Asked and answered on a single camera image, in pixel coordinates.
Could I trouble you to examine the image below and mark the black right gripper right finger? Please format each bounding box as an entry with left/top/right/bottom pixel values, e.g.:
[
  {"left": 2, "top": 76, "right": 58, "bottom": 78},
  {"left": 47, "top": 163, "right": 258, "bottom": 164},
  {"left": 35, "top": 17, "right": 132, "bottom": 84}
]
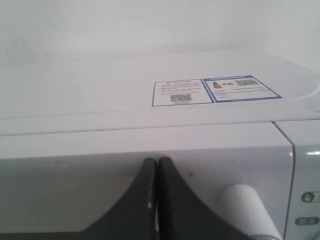
[{"left": 156, "top": 157, "right": 252, "bottom": 240}]

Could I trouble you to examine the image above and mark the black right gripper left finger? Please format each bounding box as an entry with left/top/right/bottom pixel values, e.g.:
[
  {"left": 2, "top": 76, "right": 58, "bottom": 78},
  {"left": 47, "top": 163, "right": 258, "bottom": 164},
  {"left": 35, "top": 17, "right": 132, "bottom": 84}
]
[{"left": 81, "top": 158, "right": 157, "bottom": 240}]

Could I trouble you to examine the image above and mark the white microwave door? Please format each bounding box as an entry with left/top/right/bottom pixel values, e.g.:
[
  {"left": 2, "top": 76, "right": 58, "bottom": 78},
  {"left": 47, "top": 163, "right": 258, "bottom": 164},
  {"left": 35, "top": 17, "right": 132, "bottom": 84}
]
[{"left": 0, "top": 137, "right": 293, "bottom": 237}]

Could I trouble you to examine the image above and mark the white Midea microwave oven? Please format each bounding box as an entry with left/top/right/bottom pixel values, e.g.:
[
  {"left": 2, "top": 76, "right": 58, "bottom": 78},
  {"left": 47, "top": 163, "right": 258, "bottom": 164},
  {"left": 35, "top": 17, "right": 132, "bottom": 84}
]
[{"left": 0, "top": 50, "right": 320, "bottom": 240}]

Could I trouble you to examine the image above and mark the label sticker on microwave top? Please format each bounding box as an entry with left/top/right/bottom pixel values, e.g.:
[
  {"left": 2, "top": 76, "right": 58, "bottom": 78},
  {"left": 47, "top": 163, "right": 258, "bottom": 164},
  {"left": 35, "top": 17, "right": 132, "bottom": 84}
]
[{"left": 152, "top": 75, "right": 282, "bottom": 107}]

